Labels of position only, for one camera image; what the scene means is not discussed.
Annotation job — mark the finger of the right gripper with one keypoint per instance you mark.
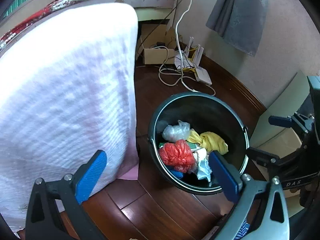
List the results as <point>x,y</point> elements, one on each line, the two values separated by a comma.
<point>263,158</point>
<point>298,122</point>

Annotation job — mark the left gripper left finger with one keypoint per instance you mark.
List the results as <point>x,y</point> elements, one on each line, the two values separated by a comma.
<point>43,219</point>

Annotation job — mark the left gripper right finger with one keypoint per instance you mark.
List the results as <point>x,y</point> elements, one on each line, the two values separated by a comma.
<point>270,222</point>

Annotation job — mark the light blue tissue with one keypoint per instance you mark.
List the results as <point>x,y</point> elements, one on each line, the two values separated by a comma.
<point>204,171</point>

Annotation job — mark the white tissue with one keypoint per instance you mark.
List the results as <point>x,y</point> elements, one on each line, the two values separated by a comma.
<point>200,155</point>

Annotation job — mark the green white milk carton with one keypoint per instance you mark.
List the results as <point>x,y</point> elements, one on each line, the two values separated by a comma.
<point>191,145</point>

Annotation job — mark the blue cloth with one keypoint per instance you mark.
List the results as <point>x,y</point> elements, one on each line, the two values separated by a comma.
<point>177,174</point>

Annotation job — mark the red plastic bag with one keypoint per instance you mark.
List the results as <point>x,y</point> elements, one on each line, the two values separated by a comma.
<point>177,155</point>

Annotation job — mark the clear plastic bag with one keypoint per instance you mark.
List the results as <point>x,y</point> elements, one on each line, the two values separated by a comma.
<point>176,132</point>

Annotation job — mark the yellow cloth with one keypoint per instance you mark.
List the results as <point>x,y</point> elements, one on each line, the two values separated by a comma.
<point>208,140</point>

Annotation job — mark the black round trash bin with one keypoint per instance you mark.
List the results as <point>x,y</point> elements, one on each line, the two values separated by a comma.
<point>204,113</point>

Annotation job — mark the grey curtain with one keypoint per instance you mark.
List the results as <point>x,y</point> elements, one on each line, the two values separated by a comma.
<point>239,23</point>

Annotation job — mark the white router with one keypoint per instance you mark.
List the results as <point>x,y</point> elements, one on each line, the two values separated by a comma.
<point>189,59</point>

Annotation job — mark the pink cloth covered table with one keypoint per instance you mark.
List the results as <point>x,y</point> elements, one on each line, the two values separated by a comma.
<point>67,90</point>

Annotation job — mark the cardboard box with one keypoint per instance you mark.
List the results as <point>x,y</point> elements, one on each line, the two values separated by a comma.
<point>156,45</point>

